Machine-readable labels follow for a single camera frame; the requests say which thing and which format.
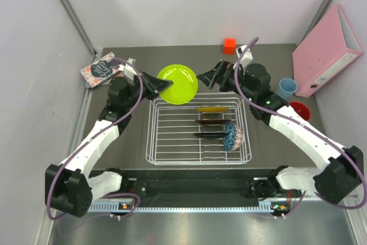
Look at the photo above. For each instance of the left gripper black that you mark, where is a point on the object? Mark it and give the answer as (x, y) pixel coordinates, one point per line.
(160, 85)

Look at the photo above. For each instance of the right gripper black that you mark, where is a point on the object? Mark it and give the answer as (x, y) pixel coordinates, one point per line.
(225, 71)

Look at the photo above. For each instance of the lime green plate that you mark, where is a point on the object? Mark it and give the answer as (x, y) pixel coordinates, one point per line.
(184, 86)

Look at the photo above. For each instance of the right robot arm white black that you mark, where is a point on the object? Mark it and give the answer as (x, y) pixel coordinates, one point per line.
(338, 170)

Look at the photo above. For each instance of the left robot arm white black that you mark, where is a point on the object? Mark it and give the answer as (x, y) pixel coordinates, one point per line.
(69, 188)

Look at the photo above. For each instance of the yellow patterned plate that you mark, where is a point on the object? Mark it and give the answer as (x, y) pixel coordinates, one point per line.
(212, 109)

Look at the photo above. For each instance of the orange cube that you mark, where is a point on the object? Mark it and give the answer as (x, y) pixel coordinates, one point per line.
(229, 46)

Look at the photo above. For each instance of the red floral plate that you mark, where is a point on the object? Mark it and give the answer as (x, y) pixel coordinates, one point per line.
(213, 122)

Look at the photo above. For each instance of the black plate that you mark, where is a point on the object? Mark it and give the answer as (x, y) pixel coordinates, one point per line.
(210, 135)

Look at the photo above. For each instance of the Little Women book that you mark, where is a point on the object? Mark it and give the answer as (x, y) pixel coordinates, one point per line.
(101, 71)

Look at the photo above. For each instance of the blue white patterned bowl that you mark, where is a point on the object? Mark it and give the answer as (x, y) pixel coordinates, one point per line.
(234, 138)

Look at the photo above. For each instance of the light blue cup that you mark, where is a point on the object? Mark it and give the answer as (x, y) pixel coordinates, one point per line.
(286, 88)

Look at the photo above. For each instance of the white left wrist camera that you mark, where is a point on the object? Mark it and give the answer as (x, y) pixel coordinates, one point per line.
(127, 70)

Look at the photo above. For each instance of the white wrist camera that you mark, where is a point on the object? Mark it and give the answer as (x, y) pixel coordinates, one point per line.
(246, 58)
(127, 70)

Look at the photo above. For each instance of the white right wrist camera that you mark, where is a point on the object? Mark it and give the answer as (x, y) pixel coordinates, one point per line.
(246, 58)

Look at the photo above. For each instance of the white wire dish rack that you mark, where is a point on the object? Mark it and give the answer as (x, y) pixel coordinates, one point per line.
(170, 139)

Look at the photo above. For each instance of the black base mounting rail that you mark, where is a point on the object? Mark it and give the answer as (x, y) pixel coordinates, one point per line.
(184, 188)

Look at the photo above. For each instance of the pink ring binder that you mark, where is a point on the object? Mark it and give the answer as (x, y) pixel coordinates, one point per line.
(328, 49)

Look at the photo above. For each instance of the aluminium frame post left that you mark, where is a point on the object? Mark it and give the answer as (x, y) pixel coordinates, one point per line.
(78, 26)

